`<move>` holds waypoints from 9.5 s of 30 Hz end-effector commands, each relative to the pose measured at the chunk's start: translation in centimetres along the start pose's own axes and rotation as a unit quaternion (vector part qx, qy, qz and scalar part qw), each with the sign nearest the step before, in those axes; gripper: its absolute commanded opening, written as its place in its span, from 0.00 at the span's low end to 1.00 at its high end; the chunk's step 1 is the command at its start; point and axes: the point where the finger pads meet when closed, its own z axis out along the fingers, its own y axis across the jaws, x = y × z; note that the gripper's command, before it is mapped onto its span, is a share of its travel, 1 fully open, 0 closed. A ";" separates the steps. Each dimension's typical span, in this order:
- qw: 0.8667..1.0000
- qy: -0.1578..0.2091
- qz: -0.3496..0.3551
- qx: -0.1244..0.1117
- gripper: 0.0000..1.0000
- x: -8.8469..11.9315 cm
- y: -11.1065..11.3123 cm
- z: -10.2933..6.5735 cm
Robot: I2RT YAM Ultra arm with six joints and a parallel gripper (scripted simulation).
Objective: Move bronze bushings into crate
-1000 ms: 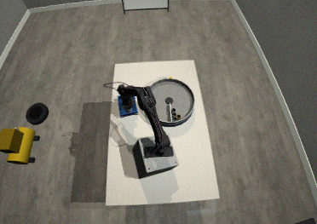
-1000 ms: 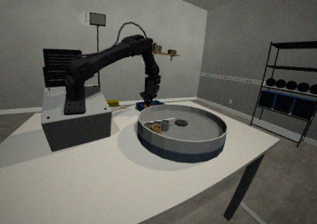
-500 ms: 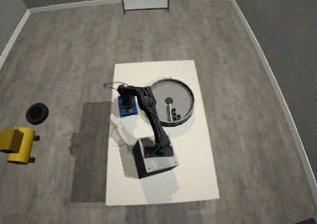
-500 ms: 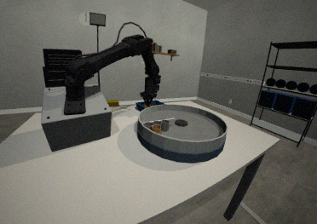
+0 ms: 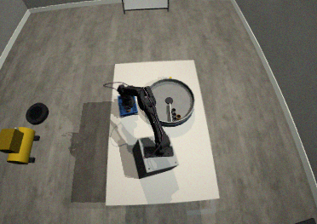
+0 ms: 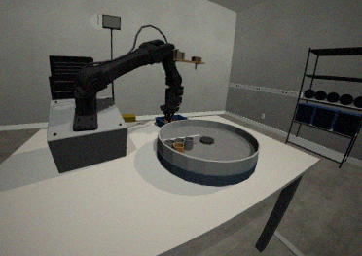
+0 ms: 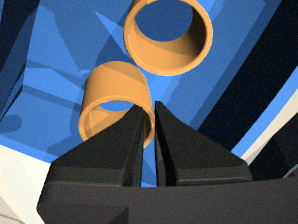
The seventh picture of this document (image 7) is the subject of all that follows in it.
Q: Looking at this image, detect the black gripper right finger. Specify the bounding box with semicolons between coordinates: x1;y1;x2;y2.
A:
154;101;253;187

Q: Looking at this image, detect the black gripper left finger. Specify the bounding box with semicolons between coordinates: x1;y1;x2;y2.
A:
43;104;144;187

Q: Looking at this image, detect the bronze bushing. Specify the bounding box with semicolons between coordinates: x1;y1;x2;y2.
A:
123;0;213;76
78;61;155;147

